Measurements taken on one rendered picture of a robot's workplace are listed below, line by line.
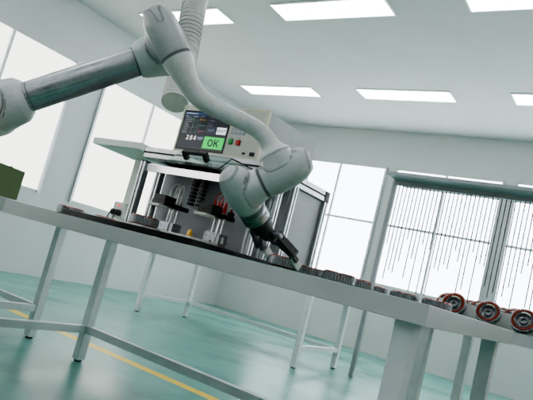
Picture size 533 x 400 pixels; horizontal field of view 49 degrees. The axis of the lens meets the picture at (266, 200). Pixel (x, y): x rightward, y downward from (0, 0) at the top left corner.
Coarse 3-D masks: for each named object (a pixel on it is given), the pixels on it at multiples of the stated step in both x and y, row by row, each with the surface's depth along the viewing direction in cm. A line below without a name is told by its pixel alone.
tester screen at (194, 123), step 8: (192, 112) 240; (184, 120) 242; (192, 120) 239; (200, 120) 237; (208, 120) 234; (216, 120) 232; (184, 128) 240; (192, 128) 238; (200, 128) 236; (184, 136) 239; (200, 136) 234; (208, 136) 232; (216, 136) 230; (224, 136) 227; (200, 144) 233
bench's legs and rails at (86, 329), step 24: (96, 288) 323; (96, 312) 323; (96, 336) 314; (408, 336) 134; (168, 360) 284; (408, 360) 134; (480, 360) 208; (216, 384) 266; (384, 384) 135; (480, 384) 206
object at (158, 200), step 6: (156, 198) 227; (162, 198) 226; (168, 198) 226; (174, 198) 229; (150, 204) 226; (156, 204) 223; (162, 204) 225; (168, 204) 226; (174, 204) 229; (174, 210) 234; (180, 210) 232; (186, 210) 235; (168, 216) 235; (174, 222) 232
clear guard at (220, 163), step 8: (168, 160) 201; (176, 160) 200; (184, 160) 199; (192, 160) 197; (200, 160) 196; (216, 160) 193; (224, 160) 192; (232, 160) 194; (208, 168) 190; (216, 168) 188; (224, 168) 215; (248, 168) 202
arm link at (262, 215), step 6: (264, 204) 184; (264, 210) 182; (252, 216) 180; (258, 216) 181; (264, 216) 183; (246, 222) 182; (252, 222) 182; (258, 222) 182; (264, 222) 183; (252, 228) 183
